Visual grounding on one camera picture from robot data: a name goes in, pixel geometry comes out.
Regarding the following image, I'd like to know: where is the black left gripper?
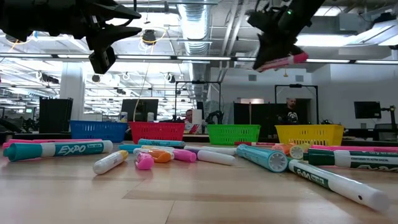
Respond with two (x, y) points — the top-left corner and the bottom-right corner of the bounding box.
(58, 0), (142, 75)

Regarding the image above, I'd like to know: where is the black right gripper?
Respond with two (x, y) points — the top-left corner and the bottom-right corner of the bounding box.
(253, 4), (312, 70)

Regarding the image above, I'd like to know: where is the pink label Expo marker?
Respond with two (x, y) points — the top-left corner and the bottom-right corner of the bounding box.
(255, 52), (310, 73)

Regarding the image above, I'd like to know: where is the thin red Expo marker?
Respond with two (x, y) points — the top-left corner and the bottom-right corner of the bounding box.
(233, 141), (276, 147)

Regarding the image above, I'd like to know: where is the orange highlighter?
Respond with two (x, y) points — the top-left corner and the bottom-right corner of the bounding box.
(272, 142), (295, 156)

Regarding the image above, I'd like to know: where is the yellow green highlighter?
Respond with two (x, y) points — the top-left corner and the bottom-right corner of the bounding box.
(289, 144), (312, 161)

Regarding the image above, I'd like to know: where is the light blue slim marker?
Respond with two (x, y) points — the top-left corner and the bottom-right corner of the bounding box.
(236, 143), (289, 174)

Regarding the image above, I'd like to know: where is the light blue chunky marker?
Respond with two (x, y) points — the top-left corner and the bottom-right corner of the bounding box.
(138, 138), (187, 148)

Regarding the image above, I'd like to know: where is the blue label Expo marker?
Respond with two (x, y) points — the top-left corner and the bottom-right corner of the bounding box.
(2, 139), (114, 162)

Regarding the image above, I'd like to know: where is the green label Expo marker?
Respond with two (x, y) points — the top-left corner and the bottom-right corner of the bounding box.
(303, 148), (398, 173)

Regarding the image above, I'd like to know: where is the thin green Expo marker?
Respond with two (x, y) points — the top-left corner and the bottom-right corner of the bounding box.
(287, 158), (390, 212)

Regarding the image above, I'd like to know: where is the black monitor on arm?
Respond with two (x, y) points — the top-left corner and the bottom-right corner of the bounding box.
(353, 101), (382, 119)

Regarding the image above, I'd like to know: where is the person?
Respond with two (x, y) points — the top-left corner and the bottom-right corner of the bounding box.
(277, 98), (302, 125)
(183, 108), (203, 135)

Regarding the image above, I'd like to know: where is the black partition panel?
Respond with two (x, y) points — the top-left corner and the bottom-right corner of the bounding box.
(233, 102), (312, 138)

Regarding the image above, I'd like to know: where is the white column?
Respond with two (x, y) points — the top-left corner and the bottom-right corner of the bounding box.
(59, 62), (86, 122)

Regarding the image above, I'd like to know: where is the black desk monitor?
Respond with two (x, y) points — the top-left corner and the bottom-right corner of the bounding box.
(120, 98), (160, 123)

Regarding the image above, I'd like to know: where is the yellow plastic basket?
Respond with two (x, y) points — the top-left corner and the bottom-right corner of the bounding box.
(275, 124), (345, 146)

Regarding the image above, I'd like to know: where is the green plastic basket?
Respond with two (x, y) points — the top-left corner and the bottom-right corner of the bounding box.
(206, 124), (261, 146)

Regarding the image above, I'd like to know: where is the black cabinet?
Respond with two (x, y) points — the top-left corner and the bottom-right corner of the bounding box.
(39, 97), (74, 134)

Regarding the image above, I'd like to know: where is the blue plastic basket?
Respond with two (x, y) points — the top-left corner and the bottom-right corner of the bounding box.
(70, 120), (128, 143)

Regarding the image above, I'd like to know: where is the red plastic basket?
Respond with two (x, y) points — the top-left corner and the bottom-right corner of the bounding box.
(129, 121), (186, 144)

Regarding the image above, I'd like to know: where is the mini marker purple cap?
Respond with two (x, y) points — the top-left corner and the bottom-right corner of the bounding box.
(186, 146), (237, 166)

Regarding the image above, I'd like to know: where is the thin marker light blue cap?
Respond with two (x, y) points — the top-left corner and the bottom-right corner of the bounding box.
(119, 144), (144, 153)

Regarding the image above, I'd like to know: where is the mini marker pink cap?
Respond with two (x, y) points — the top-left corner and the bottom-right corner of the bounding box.
(135, 152), (155, 170)
(167, 148), (198, 163)

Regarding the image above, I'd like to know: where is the mini marker orange cap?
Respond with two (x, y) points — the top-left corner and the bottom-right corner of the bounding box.
(133, 147), (174, 164)

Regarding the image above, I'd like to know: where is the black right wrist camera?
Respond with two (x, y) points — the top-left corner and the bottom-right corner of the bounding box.
(247, 7), (276, 32)

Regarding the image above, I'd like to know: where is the black camera yellow cable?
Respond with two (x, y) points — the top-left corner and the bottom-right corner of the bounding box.
(141, 29), (158, 47)

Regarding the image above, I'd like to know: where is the yellow hanging cable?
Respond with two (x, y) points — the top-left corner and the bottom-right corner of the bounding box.
(132, 43), (154, 122)

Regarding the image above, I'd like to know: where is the ribbed silver air duct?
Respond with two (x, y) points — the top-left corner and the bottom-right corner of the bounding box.
(177, 0), (213, 103)

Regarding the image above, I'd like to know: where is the grey rectangular duct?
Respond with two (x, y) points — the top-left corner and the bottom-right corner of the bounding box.
(338, 12), (374, 32)

